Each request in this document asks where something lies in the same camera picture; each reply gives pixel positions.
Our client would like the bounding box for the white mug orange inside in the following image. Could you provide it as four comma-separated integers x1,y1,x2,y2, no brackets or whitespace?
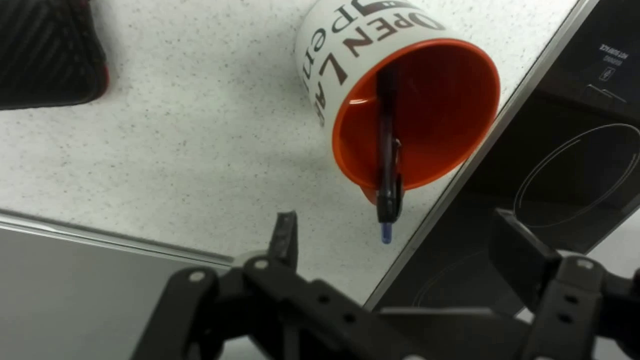
293,0,504,206

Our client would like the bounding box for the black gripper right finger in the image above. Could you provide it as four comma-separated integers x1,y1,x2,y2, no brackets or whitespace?
488,208,640,360

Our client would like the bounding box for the silver closed laptop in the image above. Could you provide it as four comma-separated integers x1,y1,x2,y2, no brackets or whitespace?
0,208,237,360

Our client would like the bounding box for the black induction cooktop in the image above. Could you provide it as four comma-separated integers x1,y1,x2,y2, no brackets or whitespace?
362,0,640,360

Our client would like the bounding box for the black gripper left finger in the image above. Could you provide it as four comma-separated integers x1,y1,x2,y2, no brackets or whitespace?
130,211,428,360

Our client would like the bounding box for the black case red trim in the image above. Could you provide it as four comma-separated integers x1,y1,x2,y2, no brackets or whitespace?
0,0,111,112

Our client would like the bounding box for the black pen blue tip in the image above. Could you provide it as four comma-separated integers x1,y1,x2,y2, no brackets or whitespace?
374,64,405,246

